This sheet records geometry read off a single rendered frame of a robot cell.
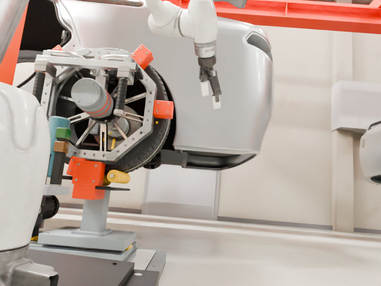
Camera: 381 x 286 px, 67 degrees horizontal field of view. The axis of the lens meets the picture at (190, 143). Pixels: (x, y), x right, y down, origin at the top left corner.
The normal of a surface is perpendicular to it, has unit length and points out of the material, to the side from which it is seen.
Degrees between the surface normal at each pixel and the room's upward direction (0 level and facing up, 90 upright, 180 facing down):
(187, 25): 128
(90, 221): 90
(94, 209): 90
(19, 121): 72
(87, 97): 90
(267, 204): 90
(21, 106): 65
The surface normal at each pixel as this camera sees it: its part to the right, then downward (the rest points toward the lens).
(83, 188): 0.00, -0.16
